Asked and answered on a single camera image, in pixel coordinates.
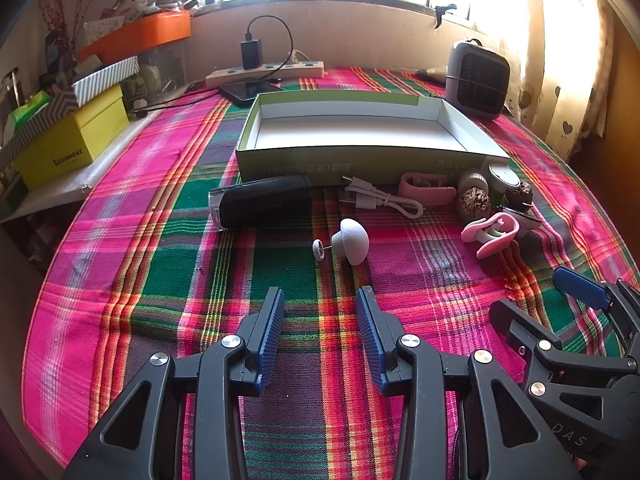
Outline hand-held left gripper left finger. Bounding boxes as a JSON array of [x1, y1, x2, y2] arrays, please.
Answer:
[[60, 286, 286, 480]]

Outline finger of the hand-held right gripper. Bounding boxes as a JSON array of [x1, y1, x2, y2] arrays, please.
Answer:
[[552, 266, 640, 346], [489, 300, 626, 375]]

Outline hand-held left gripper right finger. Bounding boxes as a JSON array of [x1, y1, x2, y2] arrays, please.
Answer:
[[356, 286, 583, 480]]

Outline pink white clamp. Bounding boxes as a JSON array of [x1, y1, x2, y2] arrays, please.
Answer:
[[461, 211, 523, 260]]

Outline white mushroom-shaped holder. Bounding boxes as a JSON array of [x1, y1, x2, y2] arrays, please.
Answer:
[[312, 217, 371, 267]]

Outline carved brown walnut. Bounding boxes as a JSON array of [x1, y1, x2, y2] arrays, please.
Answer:
[[455, 186, 491, 220], [504, 182, 535, 208]]

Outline white disc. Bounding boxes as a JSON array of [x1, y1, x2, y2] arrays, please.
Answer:
[[487, 162, 523, 206]]

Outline black device with clear cap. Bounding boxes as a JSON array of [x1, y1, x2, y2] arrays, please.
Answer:
[[207, 174, 326, 233]]

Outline white usb cable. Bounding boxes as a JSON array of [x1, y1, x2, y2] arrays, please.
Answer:
[[337, 174, 425, 220]]

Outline white ribbed round container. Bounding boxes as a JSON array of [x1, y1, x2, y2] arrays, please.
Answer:
[[457, 169, 490, 193]]

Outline pink loop clip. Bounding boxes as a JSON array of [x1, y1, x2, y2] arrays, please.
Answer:
[[398, 171, 458, 206]]

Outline green white cardboard box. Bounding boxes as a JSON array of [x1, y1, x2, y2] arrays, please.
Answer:
[[235, 91, 511, 183]]

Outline pink green plaid tablecloth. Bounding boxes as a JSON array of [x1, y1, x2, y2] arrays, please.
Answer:
[[22, 65, 631, 480]]

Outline grey portable heater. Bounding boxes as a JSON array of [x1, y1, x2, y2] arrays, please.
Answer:
[[444, 39, 511, 121]]

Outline cream patterned curtain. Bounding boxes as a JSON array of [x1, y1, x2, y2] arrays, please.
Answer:
[[517, 0, 618, 161]]

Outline black smartphone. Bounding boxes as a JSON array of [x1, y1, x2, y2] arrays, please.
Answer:
[[217, 79, 286, 108]]

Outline white power strip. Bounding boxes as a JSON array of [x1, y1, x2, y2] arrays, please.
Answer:
[[205, 60, 326, 88]]

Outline yellow-green box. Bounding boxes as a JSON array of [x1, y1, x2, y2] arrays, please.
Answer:
[[12, 84, 132, 191]]

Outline black charger adapter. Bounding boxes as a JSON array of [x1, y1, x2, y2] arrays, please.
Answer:
[[240, 37, 263, 71]]

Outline clear glass tank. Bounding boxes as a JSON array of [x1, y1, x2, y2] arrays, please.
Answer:
[[127, 42, 193, 106]]

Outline grey white striped box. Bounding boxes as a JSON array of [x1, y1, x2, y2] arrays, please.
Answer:
[[0, 56, 141, 168]]

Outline orange box lid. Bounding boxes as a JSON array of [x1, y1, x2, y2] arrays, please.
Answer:
[[77, 10, 193, 63]]

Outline green tissue packet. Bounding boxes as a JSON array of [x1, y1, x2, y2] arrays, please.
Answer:
[[4, 90, 53, 136]]

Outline metal flask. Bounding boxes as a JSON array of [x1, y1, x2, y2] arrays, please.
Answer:
[[2, 67, 26, 111]]

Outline red flower branches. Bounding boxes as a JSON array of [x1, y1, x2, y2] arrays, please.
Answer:
[[32, 0, 101, 56]]

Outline thin black cable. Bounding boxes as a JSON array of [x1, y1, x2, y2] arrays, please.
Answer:
[[129, 82, 236, 120]]

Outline black charger cable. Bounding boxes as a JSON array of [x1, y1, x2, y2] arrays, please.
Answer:
[[247, 15, 293, 86]]

